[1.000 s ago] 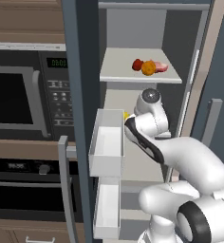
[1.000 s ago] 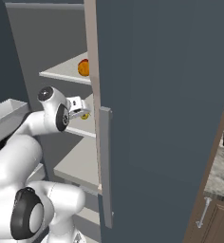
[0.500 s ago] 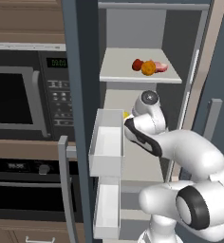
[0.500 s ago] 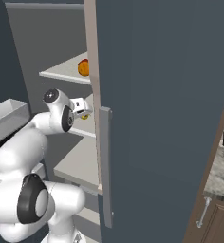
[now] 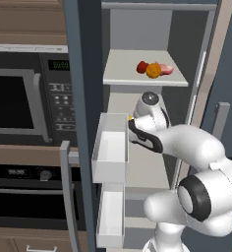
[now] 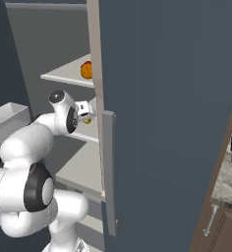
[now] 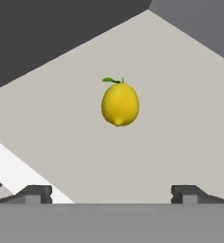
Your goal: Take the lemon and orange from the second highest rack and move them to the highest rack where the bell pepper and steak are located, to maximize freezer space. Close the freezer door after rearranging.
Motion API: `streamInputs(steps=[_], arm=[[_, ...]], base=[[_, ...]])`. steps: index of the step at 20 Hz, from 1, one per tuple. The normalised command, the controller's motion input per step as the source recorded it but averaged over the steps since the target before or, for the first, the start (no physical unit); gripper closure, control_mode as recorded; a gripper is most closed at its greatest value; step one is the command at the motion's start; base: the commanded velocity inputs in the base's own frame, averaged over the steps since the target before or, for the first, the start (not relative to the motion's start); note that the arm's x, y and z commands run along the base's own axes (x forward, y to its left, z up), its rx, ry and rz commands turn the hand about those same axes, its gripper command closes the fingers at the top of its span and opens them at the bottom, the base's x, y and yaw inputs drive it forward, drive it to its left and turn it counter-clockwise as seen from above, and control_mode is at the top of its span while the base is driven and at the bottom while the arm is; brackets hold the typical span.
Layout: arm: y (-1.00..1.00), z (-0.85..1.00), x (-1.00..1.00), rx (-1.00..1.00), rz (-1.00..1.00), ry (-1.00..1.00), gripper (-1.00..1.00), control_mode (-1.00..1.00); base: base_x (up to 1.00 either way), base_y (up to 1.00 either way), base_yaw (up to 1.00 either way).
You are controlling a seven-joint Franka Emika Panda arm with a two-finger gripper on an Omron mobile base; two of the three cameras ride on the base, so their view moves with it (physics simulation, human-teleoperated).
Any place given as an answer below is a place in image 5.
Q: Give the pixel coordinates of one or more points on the small white door bin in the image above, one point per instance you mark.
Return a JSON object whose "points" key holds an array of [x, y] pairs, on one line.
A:
{"points": [[110, 213]]}

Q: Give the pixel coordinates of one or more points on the black built-in oven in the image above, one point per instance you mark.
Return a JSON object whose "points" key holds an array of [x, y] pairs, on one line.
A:
{"points": [[29, 203]]}

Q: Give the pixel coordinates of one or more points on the large white door bin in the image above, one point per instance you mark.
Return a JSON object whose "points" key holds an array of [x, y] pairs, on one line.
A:
{"points": [[109, 154]]}

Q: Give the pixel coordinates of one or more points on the yellow lemon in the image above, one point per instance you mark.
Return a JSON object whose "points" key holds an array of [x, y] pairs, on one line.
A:
{"points": [[130, 117]]}

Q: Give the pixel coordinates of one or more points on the brown wooden drawer front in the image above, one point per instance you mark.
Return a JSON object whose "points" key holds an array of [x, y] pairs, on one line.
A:
{"points": [[10, 239]]}

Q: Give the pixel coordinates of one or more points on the dark grey freezer door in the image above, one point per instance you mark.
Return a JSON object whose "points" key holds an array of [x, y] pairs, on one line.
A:
{"points": [[83, 98]]}

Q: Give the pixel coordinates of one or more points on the brown wooden cupboard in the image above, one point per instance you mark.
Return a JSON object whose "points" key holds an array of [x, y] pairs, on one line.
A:
{"points": [[26, 19]]}

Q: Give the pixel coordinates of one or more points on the orange fruit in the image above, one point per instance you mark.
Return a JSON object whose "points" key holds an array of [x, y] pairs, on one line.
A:
{"points": [[153, 70]]}

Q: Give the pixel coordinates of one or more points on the dark grey fridge body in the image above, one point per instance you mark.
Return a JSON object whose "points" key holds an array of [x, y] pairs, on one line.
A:
{"points": [[226, 65]]}

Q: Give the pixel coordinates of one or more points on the pink steak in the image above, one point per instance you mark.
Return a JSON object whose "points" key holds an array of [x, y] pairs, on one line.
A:
{"points": [[167, 69]]}

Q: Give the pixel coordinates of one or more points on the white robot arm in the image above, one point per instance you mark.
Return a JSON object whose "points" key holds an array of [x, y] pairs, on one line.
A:
{"points": [[193, 147]]}

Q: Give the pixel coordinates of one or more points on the black and silver microwave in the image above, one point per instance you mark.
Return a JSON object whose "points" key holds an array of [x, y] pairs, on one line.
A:
{"points": [[26, 98]]}

